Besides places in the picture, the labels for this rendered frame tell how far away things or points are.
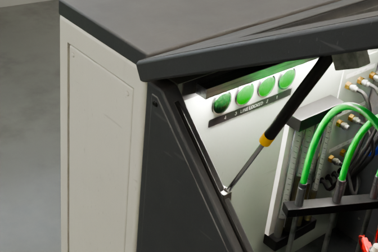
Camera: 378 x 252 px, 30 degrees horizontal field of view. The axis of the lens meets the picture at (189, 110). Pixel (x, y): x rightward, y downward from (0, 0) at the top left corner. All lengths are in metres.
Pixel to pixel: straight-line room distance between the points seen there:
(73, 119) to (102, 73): 0.18
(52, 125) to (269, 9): 2.49
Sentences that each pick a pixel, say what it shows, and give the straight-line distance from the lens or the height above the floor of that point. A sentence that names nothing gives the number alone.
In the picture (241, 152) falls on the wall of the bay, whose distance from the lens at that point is 1.43.
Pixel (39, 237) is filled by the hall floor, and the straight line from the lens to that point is 3.08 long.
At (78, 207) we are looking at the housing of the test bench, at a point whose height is 1.04.
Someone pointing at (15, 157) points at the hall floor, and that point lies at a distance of 3.54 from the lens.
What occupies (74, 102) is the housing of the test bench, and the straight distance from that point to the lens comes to 1.44.
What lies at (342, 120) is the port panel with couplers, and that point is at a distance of 1.67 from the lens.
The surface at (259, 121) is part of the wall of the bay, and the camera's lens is 1.43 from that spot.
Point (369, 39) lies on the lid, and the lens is 0.84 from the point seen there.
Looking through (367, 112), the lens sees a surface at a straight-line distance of 1.26.
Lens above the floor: 2.03
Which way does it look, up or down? 31 degrees down
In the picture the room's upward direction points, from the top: 6 degrees clockwise
